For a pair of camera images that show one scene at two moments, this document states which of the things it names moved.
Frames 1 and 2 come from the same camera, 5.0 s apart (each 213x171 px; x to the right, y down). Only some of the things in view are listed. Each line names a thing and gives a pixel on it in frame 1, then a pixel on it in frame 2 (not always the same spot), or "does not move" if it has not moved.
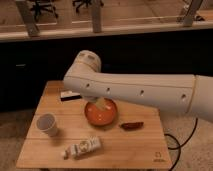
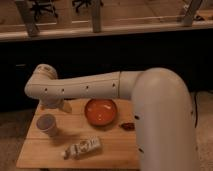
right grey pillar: (193, 7) does not move
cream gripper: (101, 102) -> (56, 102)
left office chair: (44, 5) does not move
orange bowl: (101, 117) does not move
